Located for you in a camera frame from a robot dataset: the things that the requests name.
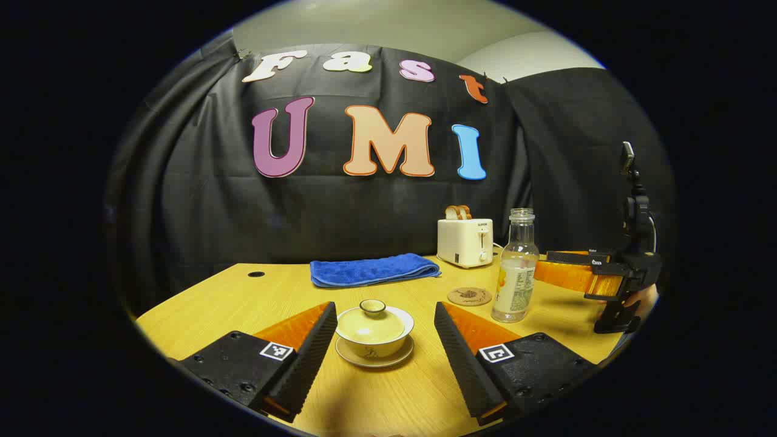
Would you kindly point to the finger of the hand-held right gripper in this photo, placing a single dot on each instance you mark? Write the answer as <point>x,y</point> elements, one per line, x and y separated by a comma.
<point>573,278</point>
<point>576,258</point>

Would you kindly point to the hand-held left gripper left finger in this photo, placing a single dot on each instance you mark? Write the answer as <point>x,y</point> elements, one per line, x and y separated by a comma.
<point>312,352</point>

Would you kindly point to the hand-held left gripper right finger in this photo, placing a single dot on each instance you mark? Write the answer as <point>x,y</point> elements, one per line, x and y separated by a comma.
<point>461,358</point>

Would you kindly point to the clear glass water bottle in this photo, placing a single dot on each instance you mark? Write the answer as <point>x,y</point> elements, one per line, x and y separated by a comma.
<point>516,273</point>

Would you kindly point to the cream teacup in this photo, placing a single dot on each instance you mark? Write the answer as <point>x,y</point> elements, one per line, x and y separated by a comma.
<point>371,350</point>

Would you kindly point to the round cork coaster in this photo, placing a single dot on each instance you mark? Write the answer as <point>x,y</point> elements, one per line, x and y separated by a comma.
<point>469,296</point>

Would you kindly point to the cream teacup lid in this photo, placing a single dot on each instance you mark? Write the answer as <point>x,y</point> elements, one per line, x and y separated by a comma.
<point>370,325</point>

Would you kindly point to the cream saucer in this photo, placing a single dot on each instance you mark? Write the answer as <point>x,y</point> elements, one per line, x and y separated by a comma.
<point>374,362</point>

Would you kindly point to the blue folded towel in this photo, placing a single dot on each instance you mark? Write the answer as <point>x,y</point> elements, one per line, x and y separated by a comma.
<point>373,270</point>

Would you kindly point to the cream toaster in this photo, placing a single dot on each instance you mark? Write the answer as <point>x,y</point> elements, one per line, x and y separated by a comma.
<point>462,243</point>

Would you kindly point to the toast bread slice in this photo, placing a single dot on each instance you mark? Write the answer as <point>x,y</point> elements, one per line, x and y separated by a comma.
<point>451,213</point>
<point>465,212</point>

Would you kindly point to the black backdrop cloth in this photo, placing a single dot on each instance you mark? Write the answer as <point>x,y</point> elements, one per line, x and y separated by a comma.
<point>212,200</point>

